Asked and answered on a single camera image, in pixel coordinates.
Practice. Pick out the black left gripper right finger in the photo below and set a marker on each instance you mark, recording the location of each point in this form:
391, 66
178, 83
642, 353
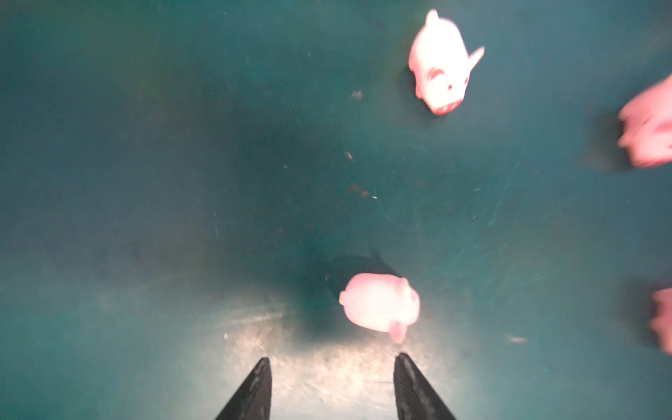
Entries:
415, 398

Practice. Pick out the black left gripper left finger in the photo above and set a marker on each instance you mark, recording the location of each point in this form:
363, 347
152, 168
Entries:
252, 400

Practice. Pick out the pink toy pig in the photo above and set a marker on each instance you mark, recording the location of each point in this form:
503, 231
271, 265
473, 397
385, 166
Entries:
661, 322
441, 64
382, 303
647, 126

